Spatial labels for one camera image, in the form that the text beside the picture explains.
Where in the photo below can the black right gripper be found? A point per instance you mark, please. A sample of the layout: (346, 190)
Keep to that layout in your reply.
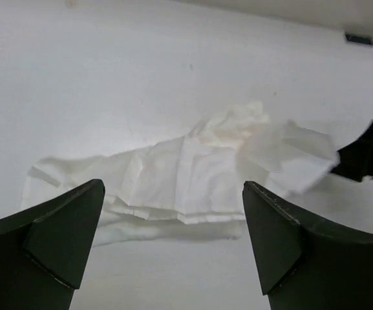
(356, 159)

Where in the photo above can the white pleated skirt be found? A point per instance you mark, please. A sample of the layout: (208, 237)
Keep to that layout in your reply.
(190, 188)

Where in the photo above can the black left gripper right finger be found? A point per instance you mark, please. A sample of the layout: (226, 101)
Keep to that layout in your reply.
(305, 261)

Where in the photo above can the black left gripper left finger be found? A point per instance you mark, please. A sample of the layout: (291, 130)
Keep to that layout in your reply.
(44, 249)

